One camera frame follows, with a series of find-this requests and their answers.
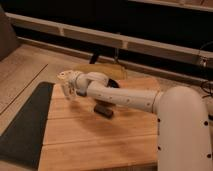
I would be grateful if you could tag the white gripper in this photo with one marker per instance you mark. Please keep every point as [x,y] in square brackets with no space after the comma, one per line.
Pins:
[68,82]

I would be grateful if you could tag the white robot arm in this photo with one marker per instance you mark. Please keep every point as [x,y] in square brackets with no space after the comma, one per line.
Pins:
[184,140]

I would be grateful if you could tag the black remote control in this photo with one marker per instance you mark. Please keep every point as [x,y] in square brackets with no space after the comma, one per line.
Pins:
[103,111]

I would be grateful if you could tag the black bowl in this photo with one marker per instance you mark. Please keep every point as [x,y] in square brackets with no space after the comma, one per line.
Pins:
[112,83]

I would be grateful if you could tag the dark grey floor mat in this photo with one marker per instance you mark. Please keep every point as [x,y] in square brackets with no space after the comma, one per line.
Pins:
[22,140]

